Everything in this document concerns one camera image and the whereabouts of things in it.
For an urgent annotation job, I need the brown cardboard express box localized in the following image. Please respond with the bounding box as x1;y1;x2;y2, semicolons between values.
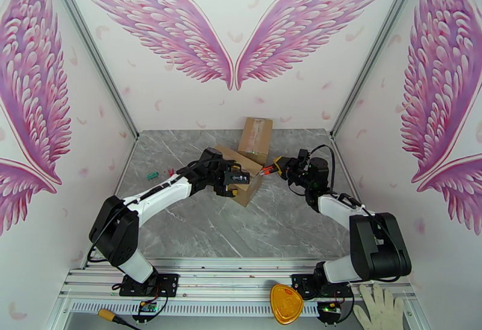
237;117;274;167
213;145;264;208

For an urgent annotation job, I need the orange rounded plastic case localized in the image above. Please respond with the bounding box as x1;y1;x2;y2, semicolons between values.
269;284;304;325

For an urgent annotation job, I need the white work glove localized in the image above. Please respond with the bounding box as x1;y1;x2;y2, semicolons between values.
352;282;405;330

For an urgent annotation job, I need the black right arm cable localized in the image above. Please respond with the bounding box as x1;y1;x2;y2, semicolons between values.
308;144;405;285

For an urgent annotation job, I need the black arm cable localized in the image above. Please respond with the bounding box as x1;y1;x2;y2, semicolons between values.
87;157;227;264
308;144;405;285

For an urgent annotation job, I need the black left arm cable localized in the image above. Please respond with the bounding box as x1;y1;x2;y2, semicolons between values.
87;157;227;264

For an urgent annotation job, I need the aluminium rail frame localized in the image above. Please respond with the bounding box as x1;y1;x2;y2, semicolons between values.
58;257;419;319

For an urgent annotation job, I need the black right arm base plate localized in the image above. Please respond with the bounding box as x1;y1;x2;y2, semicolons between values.
292;273;354;300

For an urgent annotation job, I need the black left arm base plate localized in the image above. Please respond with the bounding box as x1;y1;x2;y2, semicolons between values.
119;273;179;297

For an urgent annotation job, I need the aluminium corner post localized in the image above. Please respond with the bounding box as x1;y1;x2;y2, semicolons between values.
40;0;140;141
330;0;430;142

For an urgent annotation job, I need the yellow plug with black cable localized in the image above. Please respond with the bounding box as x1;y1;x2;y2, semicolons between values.
98;308;143;330

